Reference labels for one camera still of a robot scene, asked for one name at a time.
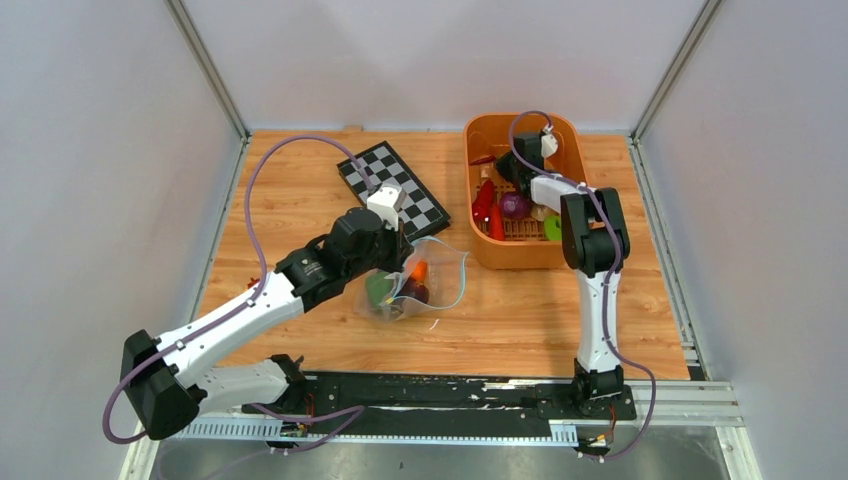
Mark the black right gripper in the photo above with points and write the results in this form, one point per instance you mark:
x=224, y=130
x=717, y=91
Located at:
x=502, y=168

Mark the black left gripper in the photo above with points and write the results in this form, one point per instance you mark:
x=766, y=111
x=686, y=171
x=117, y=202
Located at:
x=401, y=249

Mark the purple toy onion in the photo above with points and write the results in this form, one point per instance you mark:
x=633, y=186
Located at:
x=514, y=206

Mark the green toy pepper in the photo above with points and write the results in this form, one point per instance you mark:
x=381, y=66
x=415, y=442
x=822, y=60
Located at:
x=379, y=289

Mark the brown toy potato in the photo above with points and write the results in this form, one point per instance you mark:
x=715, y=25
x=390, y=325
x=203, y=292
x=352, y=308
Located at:
x=541, y=212

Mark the orange toy fruit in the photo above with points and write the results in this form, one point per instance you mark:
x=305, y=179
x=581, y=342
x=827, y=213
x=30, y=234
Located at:
x=420, y=272

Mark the red toy chili pepper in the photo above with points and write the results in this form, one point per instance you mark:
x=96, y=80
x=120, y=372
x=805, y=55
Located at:
x=483, y=201

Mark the dark purple toy apple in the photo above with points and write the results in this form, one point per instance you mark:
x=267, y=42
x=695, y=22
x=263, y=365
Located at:
x=415, y=290

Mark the orange plastic basket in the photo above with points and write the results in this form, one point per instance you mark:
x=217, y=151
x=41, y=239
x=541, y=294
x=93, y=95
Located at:
x=525, y=245

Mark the clear zip top bag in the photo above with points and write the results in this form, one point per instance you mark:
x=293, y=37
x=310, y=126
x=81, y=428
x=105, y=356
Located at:
x=434, y=278

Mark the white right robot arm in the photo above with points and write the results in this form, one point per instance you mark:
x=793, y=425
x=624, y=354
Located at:
x=594, y=244

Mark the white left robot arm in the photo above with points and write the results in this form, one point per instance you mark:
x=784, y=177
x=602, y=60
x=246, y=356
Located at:
x=173, y=378

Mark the small red chili pepper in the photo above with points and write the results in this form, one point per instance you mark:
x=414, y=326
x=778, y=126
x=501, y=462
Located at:
x=483, y=160

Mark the green toy avocado half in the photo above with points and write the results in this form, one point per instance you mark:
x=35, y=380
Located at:
x=552, y=228

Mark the orange red toy carrot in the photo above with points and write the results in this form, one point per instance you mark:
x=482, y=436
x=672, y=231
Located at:
x=495, y=223

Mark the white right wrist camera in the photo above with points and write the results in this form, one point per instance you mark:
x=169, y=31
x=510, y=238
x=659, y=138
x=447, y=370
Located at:
x=549, y=144

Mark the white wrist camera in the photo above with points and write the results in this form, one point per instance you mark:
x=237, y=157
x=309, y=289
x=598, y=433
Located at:
x=549, y=144
x=386, y=201

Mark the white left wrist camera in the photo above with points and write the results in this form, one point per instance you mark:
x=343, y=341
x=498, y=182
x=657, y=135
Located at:
x=386, y=201

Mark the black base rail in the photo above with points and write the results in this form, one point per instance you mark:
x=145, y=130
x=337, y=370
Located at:
x=444, y=406

